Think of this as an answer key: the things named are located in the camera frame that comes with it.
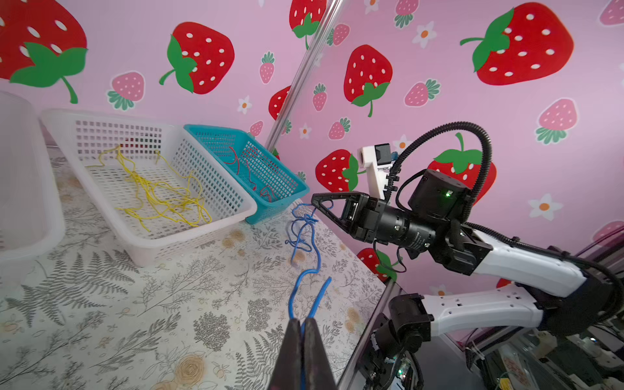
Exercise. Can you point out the middle white plastic basket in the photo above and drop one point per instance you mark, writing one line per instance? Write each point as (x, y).
(159, 190)

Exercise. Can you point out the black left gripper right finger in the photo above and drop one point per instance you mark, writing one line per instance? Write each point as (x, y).
(316, 370)

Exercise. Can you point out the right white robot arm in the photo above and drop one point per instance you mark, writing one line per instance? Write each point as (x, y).
(547, 289)

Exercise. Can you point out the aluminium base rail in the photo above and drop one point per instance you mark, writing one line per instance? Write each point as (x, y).
(385, 358)

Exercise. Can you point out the teal plastic basket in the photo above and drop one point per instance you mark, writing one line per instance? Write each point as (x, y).
(271, 184)

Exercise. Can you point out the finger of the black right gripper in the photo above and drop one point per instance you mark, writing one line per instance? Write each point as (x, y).
(343, 209)

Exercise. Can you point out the right aluminium corner post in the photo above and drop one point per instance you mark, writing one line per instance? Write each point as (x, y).
(306, 67)

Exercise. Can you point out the white plastic basket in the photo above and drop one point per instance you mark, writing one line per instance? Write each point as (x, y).
(32, 221)
(159, 190)

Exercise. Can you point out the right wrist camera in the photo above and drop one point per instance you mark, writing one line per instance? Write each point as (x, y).
(376, 162)

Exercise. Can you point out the left white plastic basket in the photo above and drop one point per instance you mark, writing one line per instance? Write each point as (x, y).
(32, 221)

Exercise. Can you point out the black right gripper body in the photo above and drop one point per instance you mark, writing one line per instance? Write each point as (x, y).
(369, 219)

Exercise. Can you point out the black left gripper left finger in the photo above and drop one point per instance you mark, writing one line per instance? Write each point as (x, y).
(287, 372)

